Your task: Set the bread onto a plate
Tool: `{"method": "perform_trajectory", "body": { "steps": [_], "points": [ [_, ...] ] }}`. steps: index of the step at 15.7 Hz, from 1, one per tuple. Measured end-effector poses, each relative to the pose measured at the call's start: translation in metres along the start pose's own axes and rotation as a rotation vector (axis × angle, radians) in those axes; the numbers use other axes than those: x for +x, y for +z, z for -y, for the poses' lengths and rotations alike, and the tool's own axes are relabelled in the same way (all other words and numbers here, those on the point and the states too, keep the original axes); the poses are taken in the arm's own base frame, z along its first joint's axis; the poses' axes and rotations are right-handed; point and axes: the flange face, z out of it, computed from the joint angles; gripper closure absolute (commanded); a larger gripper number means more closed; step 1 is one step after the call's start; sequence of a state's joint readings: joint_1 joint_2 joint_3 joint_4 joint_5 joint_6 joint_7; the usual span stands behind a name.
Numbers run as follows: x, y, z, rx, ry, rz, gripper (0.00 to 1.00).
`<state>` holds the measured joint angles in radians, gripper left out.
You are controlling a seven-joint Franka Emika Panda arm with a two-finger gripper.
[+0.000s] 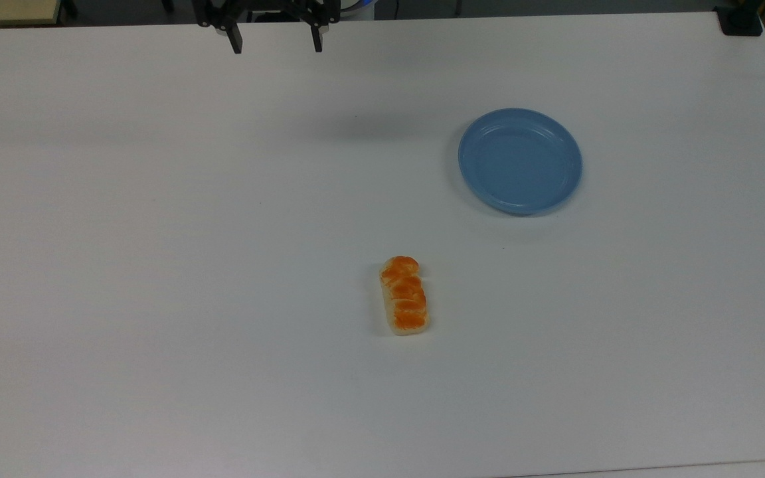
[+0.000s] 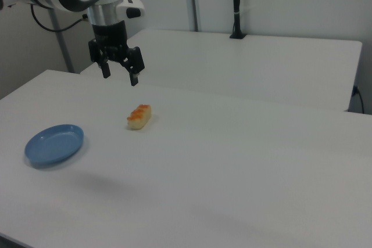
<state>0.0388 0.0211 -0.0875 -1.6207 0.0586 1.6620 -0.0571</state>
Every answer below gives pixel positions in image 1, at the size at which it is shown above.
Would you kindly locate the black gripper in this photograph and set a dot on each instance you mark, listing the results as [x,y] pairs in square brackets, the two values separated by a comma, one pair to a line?
[269,8]

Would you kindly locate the orange glazed bread loaf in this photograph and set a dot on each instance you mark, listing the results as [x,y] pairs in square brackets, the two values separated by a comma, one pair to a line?
[404,295]

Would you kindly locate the blue round plate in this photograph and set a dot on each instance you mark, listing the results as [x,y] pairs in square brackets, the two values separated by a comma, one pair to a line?
[520,161]

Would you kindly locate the beige table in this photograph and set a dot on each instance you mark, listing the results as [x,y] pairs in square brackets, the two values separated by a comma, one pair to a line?
[4,10]

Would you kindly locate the black table clamp mount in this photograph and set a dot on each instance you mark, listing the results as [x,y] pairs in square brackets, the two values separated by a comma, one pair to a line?
[741,23]

